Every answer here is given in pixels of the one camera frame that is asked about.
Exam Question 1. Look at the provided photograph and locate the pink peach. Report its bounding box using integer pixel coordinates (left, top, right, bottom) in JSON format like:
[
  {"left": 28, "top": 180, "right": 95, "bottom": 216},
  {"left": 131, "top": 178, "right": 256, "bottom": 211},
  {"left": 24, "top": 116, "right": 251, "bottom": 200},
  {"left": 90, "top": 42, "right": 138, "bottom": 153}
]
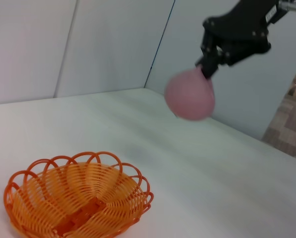
[{"left": 164, "top": 66, "right": 216, "bottom": 121}]

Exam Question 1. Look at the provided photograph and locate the orange woven plastic basket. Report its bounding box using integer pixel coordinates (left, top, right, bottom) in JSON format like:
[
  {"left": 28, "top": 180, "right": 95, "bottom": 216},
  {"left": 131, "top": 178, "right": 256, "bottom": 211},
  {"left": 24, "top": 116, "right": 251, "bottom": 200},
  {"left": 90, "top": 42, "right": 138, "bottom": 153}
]
[{"left": 3, "top": 151, "right": 154, "bottom": 238}]

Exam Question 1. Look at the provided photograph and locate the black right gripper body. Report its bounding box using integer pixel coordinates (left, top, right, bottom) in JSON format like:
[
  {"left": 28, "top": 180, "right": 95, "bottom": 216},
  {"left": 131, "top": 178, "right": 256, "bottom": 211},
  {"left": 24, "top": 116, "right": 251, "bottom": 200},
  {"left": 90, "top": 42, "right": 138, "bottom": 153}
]
[{"left": 202, "top": 0, "right": 288, "bottom": 67}]

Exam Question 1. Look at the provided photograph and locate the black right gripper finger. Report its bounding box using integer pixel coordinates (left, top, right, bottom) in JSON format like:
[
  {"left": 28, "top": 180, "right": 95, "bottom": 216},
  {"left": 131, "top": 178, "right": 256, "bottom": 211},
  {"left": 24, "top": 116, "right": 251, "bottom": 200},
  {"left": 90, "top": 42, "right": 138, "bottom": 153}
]
[
  {"left": 194, "top": 26, "right": 213, "bottom": 68},
  {"left": 201, "top": 37, "right": 232, "bottom": 79}
]

